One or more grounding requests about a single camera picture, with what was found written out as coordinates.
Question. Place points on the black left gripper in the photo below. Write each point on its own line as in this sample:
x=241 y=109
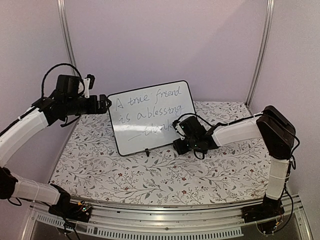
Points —
x=94 y=109

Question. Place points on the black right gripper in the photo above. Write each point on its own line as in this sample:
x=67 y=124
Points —
x=178 y=146

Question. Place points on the white whiteboard black frame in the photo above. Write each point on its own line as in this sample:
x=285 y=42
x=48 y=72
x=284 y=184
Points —
x=142 y=119

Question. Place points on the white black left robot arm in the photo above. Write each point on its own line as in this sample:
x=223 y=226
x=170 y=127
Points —
x=42 y=114

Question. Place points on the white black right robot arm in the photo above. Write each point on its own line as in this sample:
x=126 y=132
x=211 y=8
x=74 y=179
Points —
x=277 y=132

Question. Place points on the black whiteboard stand foot left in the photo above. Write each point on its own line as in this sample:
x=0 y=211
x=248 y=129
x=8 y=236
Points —
x=147 y=152

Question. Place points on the floral patterned table mat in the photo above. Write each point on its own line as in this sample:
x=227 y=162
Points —
x=91 y=168

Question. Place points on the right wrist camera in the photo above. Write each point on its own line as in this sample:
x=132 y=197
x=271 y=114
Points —
x=189 y=128

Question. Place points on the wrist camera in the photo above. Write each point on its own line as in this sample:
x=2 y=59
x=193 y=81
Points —
x=88 y=85
x=189 y=128

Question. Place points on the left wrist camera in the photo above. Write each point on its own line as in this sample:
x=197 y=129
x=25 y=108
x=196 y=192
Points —
x=88 y=85

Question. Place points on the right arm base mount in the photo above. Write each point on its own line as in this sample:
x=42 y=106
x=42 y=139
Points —
x=265 y=212

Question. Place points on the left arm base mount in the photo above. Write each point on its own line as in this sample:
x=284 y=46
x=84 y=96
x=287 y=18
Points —
x=66 y=209

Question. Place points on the left aluminium corner post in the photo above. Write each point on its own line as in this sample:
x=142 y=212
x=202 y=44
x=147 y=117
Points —
x=61 y=6

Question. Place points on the aluminium corner post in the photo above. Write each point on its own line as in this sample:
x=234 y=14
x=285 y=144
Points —
x=270 y=5
x=61 y=6

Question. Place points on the right aluminium corner post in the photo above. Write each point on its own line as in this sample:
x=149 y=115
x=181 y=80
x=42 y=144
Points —
x=270 y=5

